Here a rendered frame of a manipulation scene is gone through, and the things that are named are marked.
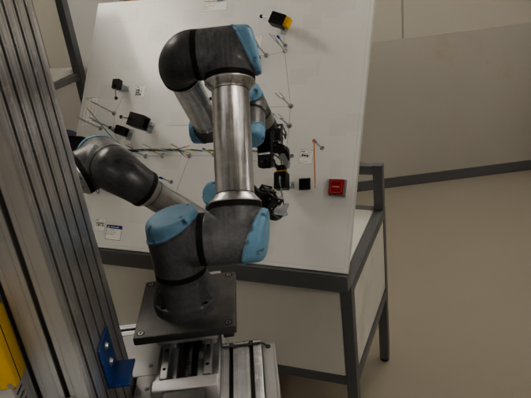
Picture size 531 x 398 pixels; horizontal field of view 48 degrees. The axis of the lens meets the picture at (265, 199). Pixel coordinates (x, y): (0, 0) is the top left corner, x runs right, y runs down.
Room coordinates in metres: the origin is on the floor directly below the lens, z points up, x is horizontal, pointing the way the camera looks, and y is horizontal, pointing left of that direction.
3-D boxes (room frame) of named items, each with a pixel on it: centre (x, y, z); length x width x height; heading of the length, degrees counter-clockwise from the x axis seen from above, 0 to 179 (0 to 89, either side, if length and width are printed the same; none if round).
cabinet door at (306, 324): (1.78, 0.04, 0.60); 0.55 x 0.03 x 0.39; 66
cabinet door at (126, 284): (2.01, 0.54, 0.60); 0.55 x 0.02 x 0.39; 66
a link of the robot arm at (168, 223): (1.14, 0.20, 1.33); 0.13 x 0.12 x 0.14; 83
